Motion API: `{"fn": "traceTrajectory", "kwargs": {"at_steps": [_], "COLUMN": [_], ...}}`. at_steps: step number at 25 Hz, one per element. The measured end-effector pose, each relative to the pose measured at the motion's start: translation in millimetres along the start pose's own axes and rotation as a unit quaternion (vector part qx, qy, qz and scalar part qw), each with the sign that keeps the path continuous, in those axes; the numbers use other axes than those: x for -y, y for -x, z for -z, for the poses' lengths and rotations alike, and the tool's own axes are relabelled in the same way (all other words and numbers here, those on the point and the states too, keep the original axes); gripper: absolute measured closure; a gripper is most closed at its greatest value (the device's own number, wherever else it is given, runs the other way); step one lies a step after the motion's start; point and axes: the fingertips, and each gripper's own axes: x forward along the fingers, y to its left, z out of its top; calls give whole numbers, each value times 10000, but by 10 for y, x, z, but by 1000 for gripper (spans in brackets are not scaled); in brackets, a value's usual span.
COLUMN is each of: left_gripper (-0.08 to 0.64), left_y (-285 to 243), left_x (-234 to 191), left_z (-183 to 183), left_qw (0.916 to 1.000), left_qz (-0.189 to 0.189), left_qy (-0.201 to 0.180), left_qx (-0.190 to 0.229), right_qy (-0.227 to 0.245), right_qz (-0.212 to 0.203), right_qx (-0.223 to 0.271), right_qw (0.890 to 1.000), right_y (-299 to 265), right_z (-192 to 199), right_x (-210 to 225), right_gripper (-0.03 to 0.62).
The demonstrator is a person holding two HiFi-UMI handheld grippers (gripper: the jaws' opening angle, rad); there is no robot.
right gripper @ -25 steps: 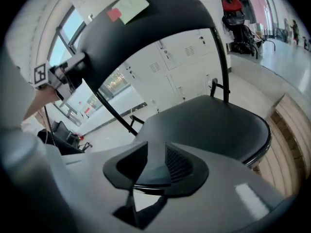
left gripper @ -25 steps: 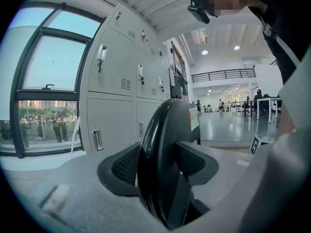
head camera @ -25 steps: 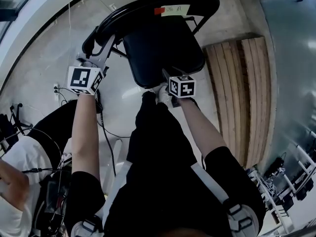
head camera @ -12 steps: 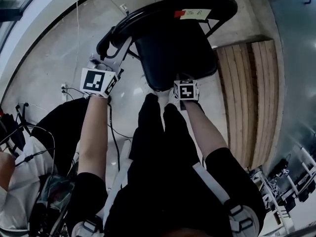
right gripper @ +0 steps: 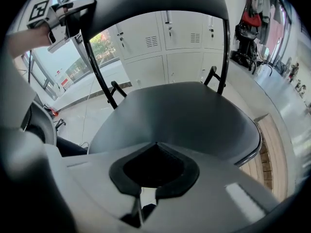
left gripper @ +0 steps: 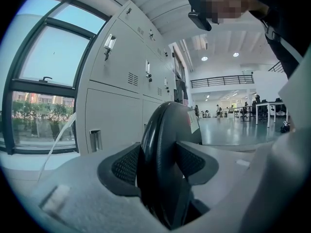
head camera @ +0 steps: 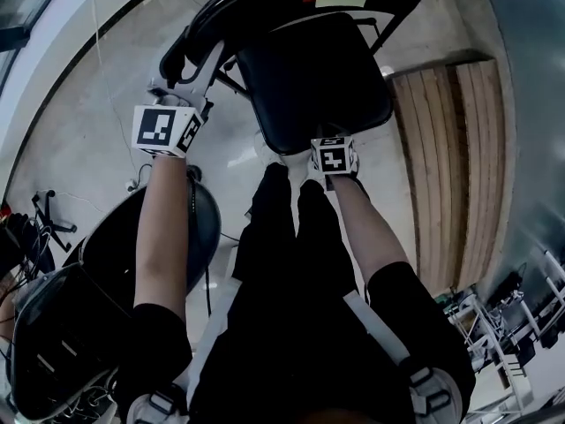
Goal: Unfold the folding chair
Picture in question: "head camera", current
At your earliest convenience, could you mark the person's left white shoe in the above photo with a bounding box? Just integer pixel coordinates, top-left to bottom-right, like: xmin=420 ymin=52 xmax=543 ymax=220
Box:
xmin=254 ymin=139 xmax=288 ymax=170

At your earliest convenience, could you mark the black star chair base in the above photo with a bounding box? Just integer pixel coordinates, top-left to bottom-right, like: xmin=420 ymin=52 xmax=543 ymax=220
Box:
xmin=30 ymin=189 xmax=79 ymax=254

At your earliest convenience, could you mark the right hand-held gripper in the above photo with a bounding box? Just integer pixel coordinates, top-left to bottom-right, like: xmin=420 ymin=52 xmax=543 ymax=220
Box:
xmin=310 ymin=133 xmax=360 ymax=179

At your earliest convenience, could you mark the black framed window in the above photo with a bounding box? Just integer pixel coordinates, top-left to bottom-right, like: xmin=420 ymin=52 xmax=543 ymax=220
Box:
xmin=0 ymin=0 xmax=75 ymax=55

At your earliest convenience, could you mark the thin white cable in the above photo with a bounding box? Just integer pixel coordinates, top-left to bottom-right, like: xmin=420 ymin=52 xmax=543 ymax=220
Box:
xmin=90 ymin=0 xmax=145 ymax=180

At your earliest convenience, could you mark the white chest harness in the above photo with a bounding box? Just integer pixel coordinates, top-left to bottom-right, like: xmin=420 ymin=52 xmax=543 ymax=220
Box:
xmin=125 ymin=291 xmax=463 ymax=424

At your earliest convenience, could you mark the black folding chair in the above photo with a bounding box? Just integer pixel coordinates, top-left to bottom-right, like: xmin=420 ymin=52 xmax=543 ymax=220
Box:
xmin=159 ymin=0 xmax=426 ymax=156

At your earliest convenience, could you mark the person's black clothed body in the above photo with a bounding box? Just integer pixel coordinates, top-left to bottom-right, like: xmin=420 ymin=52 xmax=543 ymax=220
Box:
xmin=117 ymin=163 xmax=478 ymax=424

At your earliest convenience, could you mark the dark round seat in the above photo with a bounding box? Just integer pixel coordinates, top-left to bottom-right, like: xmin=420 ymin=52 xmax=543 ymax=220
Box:
xmin=81 ymin=182 xmax=222 ymax=308

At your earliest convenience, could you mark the person's left forearm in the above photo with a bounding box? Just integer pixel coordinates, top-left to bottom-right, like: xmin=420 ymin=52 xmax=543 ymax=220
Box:
xmin=132 ymin=155 xmax=192 ymax=322

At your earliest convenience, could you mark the white metal rack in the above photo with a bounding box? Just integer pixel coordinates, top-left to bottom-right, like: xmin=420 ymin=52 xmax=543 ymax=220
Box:
xmin=445 ymin=249 xmax=565 ymax=414

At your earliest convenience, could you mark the person's right forearm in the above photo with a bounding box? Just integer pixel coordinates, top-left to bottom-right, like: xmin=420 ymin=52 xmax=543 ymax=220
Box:
xmin=326 ymin=174 xmax=410 ymax=282

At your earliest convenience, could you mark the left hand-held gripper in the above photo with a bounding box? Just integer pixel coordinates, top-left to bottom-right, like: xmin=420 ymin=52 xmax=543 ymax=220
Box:
xmin=131 ymin=41 xmax=227 ymax=160

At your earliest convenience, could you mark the wooden slat platform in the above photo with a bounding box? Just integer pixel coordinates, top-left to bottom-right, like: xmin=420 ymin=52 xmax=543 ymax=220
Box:
xmin=386 ymin=58 xmax=508 ymax=299

